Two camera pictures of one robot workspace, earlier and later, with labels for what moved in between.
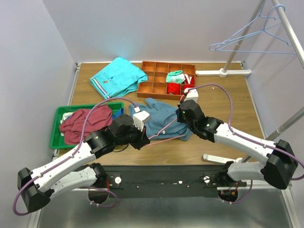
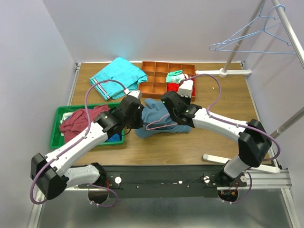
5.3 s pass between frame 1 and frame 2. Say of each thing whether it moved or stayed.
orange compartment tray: stayed
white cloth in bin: stayed
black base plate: stayed
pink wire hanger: moved
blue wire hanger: stayed
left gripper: moved
